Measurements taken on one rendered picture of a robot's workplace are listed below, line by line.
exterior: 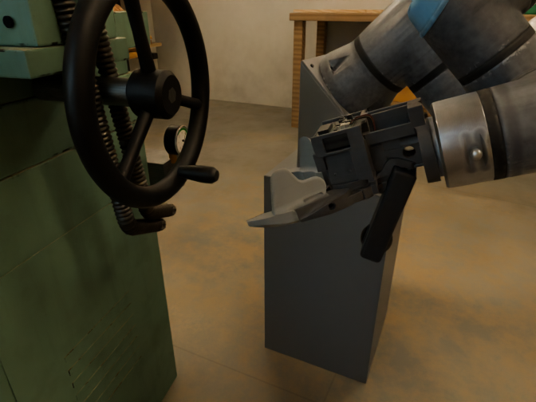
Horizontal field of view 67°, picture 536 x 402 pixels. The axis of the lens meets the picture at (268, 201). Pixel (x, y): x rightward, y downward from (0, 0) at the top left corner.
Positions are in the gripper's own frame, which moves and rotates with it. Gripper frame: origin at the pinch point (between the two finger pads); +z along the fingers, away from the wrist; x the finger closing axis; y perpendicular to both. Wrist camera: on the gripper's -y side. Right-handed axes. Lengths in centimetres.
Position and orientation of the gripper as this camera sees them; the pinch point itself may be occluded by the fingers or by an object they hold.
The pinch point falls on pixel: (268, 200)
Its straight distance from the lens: 50.4
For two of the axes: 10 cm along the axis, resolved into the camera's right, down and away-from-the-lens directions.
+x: -2.9, 4.2, -8.6
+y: -3.3, -8.9, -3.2
